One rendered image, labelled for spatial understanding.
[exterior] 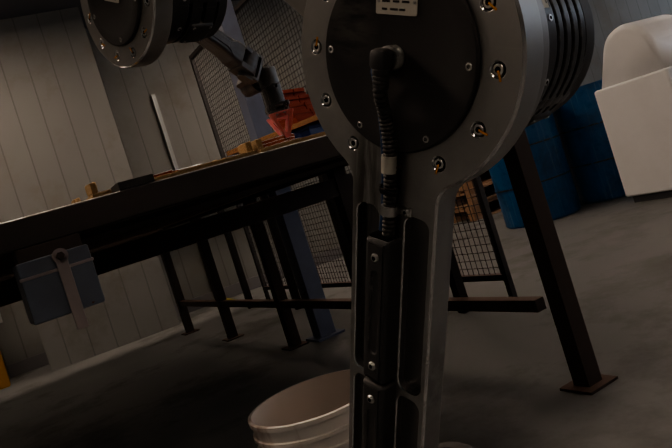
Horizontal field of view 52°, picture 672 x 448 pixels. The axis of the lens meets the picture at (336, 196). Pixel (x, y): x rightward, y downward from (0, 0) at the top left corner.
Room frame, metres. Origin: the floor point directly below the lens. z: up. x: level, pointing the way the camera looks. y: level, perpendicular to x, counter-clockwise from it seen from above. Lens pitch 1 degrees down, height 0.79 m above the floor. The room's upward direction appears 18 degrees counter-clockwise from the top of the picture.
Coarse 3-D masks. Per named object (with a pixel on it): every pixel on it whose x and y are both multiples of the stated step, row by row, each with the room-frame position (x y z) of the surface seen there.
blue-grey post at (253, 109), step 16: (224, 32) 3.74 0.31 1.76; (240, 32) 3.78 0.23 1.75; (240, 96) 3.78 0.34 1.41; (256, 96) 3.77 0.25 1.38; (256, 112) 3.76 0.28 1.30; (256, 128) 3.74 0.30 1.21; (272, 192) 3.77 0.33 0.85; (288, 224) 3.75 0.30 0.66; (288, 240) 3.76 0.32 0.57; (304, 240) 3.78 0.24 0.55; (288, 256) 3.81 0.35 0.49; (304, 256) 3.76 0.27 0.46; (304, 272) 3.75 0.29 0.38; (304, 288) 3.75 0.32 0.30; (320, 288) 3.78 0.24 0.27; (320, 320) 3.75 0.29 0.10; (320, 336) 3.74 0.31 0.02
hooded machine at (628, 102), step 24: (624, 24) 4.73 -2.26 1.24; (648, 24) 4.66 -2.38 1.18; (624, 48) 4.74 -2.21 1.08; (648, 48) 4.59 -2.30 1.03; (624, 72) 4.79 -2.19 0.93; (648, 72) 4.63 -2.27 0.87; (600, 96) 4.97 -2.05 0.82; (624, 96) 4.80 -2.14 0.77; (648, 96) 4.64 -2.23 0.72; (624, 120) 4.85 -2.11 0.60; (648, 120) 4.69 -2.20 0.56; (624, 144) 4.90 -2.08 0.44; (648, 144) 4.74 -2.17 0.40; (624, 168) 4.95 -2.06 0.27; (648, 168) 4.79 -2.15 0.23; (648, 192) 4.84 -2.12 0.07
